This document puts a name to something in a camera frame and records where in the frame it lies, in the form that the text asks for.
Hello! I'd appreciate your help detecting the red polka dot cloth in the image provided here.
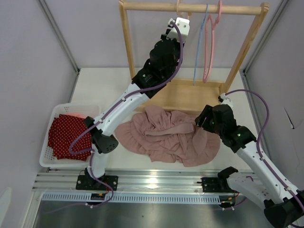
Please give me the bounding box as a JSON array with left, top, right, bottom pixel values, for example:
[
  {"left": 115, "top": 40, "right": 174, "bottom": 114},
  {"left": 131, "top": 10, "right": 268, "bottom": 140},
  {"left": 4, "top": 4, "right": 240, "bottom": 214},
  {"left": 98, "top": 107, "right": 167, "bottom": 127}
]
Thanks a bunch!
[{"left": 47, "top": 114, "right": 91, "bottom": 161}]

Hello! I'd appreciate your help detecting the wooden clothes rack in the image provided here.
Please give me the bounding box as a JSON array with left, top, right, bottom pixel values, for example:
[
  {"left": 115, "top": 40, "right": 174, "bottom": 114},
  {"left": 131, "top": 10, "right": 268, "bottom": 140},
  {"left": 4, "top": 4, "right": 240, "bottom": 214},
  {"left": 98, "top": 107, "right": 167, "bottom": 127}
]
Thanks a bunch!
[{"left": 119, "top": 0, "right": 270, "bottom": 114}]

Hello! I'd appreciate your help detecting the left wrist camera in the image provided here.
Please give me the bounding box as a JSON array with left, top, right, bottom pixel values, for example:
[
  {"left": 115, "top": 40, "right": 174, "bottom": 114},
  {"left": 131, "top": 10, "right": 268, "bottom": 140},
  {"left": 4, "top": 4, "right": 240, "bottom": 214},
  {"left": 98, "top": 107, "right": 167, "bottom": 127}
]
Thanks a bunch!
[{"left": 166, "top": 17, "right": 190, "bottom": 43}]

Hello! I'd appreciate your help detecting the pink skirt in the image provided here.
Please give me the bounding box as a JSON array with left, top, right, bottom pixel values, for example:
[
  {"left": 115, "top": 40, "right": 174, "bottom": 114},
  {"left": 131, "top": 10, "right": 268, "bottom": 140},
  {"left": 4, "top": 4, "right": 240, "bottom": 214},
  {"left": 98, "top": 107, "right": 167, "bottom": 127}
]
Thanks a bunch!
[{"left": 114, "top": 105, "right": 220, "bottom": 167}]

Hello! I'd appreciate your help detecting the blue plastic hanger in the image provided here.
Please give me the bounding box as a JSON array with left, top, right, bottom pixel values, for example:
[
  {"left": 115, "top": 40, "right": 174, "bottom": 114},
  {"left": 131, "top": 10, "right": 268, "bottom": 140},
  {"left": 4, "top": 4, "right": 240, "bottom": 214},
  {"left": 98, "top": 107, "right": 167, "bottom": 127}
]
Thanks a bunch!
[{"left": 193, "top": 4, "right": 209, "bottom": 85}]

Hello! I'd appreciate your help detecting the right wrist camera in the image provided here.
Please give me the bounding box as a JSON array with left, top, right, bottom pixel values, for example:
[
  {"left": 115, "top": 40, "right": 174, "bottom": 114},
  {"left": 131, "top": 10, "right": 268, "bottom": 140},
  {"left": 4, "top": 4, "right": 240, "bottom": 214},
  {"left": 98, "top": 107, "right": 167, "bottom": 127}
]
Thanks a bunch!
[{"left": 218, "top": 93, "right": 233, "bottom": 108}]

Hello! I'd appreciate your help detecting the white plastic basket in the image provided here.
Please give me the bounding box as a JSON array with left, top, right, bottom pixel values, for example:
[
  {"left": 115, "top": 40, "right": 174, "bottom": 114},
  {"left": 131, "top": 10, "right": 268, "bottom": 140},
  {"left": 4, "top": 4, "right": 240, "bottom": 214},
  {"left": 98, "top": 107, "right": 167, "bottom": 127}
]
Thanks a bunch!
[{"left": 39, "top": 103, "right": 101, "bottom": 169}]

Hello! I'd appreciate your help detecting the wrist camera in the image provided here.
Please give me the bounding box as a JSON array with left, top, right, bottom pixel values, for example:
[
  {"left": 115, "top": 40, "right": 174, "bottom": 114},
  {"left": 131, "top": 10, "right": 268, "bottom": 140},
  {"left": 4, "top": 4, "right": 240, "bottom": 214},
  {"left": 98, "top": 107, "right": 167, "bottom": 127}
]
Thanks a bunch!
[
  {"left": 166, "top": 17, "right": 190, "bottom": 43},
  {"left": 218, "top": 93, "right": 233, "bottom": 108}
]

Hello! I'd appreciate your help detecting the aluminium mounting rail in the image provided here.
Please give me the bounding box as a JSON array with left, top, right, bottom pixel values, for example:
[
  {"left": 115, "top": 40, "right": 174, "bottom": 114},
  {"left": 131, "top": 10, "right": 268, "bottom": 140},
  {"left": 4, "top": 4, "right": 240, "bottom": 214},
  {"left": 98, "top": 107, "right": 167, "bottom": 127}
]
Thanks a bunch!
[{"left": 32, "top": 169, "right": 242, "bottom": 204}]

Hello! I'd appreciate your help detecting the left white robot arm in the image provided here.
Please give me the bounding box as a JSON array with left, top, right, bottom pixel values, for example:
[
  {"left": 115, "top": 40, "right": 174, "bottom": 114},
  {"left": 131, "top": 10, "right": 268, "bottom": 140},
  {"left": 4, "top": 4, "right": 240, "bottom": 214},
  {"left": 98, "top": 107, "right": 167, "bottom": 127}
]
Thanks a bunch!
[{"left": 84, "top": 39, "right": 184, "bottom": 190}]

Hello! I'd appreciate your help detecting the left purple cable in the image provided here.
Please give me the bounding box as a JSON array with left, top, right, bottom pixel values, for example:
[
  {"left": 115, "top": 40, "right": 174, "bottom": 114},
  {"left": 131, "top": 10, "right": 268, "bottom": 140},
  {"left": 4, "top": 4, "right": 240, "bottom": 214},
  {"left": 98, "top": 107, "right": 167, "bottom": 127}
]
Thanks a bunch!
[{"left": 68, "top": 20, "right": 185, "bottom": 209}]

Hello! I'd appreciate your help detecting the pink plastic hanger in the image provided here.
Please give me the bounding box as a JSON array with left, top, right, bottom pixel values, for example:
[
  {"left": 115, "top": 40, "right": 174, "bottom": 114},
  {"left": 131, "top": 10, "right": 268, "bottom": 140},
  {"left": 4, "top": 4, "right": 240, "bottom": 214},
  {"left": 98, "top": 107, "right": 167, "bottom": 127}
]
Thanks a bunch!
[{"left": 202, "top": 0, "right": 222, "bottom": 83}]

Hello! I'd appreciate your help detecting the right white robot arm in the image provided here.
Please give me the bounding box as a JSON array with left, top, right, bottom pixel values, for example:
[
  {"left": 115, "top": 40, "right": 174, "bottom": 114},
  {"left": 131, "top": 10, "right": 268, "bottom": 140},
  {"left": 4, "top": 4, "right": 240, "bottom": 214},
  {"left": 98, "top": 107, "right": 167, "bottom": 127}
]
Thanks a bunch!
[{"left": 195, "top": 104, "right": 304, "bottom": 228}]

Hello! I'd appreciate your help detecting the beige plastic hanger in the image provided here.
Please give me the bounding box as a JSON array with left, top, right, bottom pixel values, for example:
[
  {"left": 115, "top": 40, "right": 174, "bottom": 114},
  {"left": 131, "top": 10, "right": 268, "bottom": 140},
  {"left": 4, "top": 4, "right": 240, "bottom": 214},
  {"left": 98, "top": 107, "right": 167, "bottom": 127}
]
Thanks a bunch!
[{"left": 176, "top": 0, "right": 190, "bottom": 19}]

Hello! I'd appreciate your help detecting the salmon pink cloth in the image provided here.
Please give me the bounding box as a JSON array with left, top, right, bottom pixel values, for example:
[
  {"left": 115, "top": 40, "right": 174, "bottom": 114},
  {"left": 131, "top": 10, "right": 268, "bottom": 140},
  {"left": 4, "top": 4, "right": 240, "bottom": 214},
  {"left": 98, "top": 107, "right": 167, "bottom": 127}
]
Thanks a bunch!
[{"left": 66, "top": 113, "right": 87, "bottom": 119}]

